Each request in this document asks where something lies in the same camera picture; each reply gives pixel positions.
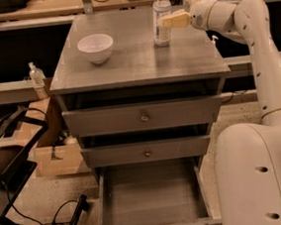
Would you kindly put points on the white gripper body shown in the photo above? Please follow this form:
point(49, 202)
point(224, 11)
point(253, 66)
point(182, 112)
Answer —
point(200, 15)

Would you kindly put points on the clear pump dispenser bottle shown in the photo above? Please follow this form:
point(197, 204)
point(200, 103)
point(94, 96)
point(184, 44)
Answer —
point(36, 75)

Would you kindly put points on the cardboard box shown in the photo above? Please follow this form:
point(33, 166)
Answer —
point(56, 153)

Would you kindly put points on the grey open bottom drawer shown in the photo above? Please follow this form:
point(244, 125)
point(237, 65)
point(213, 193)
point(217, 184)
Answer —
point(167, 192)

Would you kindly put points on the grey middle drawer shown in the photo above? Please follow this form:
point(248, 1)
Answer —
point(145, 151)

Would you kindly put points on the clear plastic water bottle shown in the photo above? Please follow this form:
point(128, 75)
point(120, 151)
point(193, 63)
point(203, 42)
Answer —
point(161, 36)

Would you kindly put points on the grey top drawer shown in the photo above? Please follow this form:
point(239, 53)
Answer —
point(143, 116)

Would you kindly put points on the small white spray bottle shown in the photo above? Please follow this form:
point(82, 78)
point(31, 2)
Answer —
point(214, 42)

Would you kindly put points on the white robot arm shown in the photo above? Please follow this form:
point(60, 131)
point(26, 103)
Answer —
point(248, 156)

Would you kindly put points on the grey wooden drawer cabinet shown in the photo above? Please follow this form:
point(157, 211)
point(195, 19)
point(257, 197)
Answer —
point(136, 72)

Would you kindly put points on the white ceramic bowl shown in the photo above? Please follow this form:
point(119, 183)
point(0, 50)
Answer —
point(96, 48)

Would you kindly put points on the black metal cart frame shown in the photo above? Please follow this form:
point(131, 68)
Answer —
point(15, 168)

